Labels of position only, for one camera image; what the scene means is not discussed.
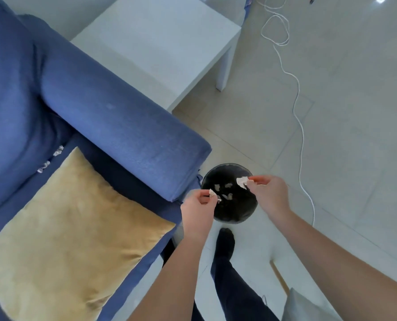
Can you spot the person's right forearm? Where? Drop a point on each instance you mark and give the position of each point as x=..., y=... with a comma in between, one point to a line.
x=332, y=264

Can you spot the wooden furniture leg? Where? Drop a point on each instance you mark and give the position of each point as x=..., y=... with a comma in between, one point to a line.
x=280, y=277

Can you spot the person's right thumb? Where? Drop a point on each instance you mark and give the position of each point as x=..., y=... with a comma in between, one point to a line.
x=255, y=184

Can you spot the black sock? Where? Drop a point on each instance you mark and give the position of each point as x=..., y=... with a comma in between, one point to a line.
x=225, y=242

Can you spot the small paper scrap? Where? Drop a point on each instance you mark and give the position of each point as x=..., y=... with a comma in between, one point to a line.
x=213, y=195

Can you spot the person's right leg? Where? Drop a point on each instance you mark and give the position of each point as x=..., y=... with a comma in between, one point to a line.
x=238, y=290

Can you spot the white torn paper scrap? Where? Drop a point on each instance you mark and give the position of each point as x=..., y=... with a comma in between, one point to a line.
x=242, y=182

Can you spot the yellow cushion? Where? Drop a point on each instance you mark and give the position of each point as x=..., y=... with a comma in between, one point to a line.
x=68, y=237

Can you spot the person's right hand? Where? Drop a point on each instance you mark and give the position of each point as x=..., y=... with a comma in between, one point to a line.
x=273, y=197

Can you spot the white side table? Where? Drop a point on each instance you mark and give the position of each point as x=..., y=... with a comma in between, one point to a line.
x=158, y=43

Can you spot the crumpled white wrapper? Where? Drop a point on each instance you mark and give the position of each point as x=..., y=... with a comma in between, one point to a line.
x=58, y=151
x=43, y=167

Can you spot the person's left hand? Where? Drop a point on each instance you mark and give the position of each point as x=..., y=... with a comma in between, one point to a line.
x=196, y=217

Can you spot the person's left thumb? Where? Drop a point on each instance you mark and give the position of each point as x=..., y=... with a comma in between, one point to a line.
x=207, y=199

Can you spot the black round trash bin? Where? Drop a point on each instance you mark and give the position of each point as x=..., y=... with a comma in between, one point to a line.
x=231, y=210

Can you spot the white furniture piece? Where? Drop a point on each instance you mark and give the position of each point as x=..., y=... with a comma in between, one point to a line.
x=228, y=8

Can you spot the person's left forearm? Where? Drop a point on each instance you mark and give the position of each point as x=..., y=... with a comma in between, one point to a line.
x=175, y=280

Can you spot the blue fabric sofa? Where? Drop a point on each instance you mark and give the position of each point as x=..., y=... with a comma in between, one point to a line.
x=84, y=106

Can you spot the grey cushion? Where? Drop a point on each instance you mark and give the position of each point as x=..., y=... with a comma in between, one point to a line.
x=305, y=307

